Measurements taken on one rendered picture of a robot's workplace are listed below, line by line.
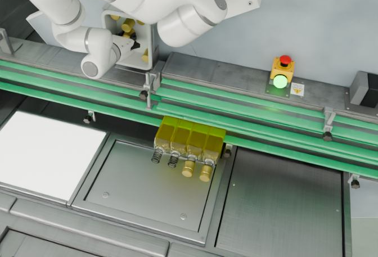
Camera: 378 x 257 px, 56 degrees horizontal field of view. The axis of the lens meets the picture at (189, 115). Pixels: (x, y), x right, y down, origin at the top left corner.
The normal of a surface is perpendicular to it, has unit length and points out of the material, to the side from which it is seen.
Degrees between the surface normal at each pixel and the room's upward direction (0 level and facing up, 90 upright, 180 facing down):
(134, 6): 29
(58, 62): 90
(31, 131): 90
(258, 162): 89
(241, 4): 5
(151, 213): 90
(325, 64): 0
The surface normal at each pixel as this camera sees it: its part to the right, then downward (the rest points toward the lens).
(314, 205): 0.04, -0.67
